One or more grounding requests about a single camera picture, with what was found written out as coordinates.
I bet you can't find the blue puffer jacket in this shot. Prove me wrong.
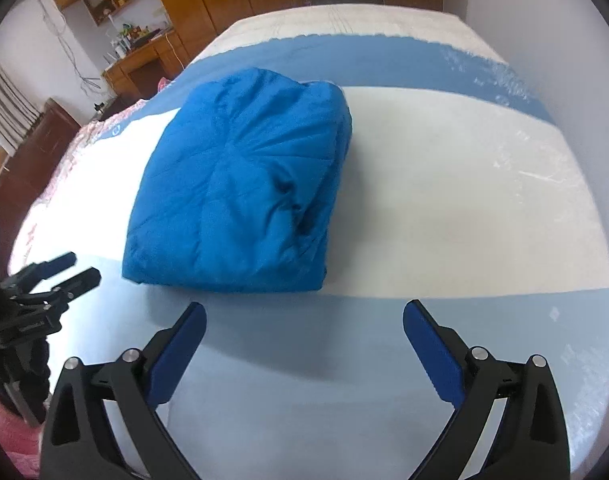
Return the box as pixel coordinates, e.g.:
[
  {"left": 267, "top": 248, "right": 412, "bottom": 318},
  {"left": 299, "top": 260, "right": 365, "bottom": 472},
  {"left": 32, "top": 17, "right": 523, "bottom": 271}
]
[{"left": 122, "top": 68, "right": 352, "bottom": 294}]

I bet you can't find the blue and white bed sheet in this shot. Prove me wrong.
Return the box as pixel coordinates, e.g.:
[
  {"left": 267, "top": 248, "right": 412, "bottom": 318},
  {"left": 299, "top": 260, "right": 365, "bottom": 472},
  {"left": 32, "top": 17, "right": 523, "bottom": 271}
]
[{"left": 9, "top": 4, "right": 609, "bottom": 479}]

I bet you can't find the window with blind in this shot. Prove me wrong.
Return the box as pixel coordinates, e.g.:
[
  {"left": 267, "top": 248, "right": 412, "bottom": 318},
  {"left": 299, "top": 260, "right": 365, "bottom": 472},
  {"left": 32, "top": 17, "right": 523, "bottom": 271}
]
[{"left": 0, "top": 64, "right": 41, "bottom": 156}]

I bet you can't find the pink floral quilt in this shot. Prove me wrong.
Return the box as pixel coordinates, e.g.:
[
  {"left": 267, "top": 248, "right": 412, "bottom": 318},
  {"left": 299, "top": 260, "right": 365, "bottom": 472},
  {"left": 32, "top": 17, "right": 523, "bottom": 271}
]
[{"left": 0, "top": 77, "right": 168, "bottom": 480}]

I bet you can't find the dark brown cabinet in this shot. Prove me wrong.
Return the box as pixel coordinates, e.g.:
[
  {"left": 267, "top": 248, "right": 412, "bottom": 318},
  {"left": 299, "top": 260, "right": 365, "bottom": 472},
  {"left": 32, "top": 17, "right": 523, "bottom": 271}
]
[{"left": 0, "top": 99, "right": 81, "bottom": 278}]

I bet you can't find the wooden desk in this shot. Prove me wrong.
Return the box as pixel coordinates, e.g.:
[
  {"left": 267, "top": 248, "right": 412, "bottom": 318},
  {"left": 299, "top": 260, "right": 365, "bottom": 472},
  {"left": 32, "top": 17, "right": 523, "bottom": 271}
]
[{"left": 103, "top": 29, "right": 188, "bottom": 101}]

